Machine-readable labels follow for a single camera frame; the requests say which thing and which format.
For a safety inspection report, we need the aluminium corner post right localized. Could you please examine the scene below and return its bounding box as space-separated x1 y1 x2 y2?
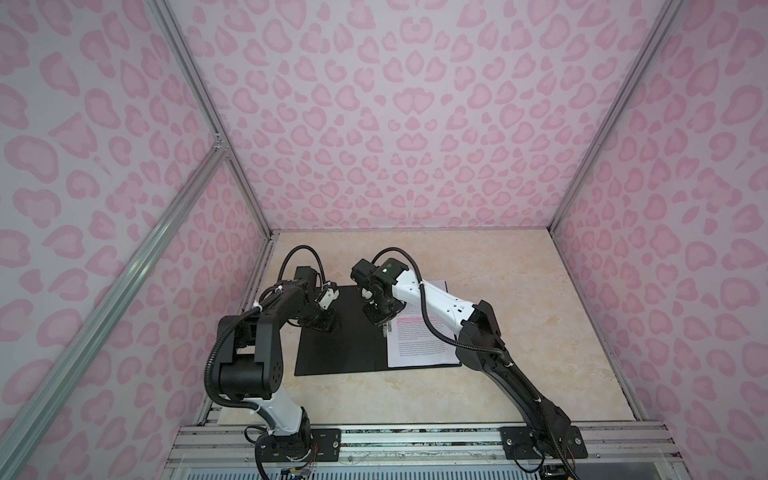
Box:
547 0 688 238

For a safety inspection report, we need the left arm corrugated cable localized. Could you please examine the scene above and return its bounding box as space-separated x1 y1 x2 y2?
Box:
203 244 328 412

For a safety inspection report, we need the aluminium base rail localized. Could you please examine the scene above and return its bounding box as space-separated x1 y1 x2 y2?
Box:
161 421 690 479

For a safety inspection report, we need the printed paper sheet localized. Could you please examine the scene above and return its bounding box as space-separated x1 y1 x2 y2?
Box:
386 280 461 369

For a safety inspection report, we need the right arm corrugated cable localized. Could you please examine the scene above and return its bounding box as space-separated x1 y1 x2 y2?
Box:
371 246 511 356

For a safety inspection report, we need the aluminium diagonal wall bar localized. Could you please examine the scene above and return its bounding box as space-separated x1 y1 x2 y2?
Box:
1 142 229 479

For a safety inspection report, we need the blue folder with black inside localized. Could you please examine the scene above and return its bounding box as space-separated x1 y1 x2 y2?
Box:
294 286 459 377

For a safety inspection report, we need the aluminium corner post left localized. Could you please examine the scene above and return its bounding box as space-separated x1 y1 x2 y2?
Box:
145 0 273 239

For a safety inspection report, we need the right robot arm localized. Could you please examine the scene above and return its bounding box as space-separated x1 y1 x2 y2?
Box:
351 258 587 460

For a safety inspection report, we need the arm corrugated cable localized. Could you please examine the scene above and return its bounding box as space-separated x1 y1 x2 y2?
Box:
371 246 511 356
203 244 328 412

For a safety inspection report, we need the aluminium corner post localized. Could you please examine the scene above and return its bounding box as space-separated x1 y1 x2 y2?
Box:
145 0 273 239
547 0 688 238

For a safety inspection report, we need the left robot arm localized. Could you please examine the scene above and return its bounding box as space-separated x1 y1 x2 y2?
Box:
203 267 339 463

